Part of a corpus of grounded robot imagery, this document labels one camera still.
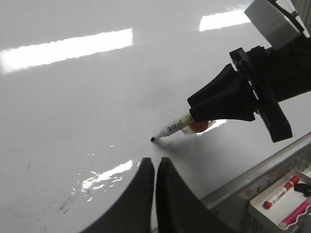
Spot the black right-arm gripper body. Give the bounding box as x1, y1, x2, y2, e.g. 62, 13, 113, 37
229, 36, 311, 143

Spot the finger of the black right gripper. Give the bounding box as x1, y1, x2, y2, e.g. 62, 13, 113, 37
189, 83, 255, 122
187, 64, 238, 107

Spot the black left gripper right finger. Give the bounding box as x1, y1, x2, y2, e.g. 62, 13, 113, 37
155, 157, 233, 233

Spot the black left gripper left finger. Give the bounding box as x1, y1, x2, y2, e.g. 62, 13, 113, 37
82, 158, 155, 233

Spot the white black-tipped whiteboard marker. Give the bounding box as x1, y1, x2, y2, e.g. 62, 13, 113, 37
151, 113, 194, 142

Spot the red magnet taped to marker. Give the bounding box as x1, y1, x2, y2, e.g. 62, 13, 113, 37
181, 120, 216, 135

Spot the red-capped white marker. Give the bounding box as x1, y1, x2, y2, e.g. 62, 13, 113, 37
262, 176, 300, 210

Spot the white marker tray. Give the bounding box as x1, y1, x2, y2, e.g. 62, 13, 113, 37
248, 169, 311, 233

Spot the pink marker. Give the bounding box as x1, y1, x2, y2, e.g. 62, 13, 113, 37
279, 197, 311, 229

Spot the black fan-shaped object in tray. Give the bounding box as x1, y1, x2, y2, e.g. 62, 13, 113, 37
294, 183, 311, 197

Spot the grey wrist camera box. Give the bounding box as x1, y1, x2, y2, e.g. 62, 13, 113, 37
244, 0, 310, 50

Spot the white whiteboard with aluminium frame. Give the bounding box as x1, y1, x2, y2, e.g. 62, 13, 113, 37
0, 0, 311, 233

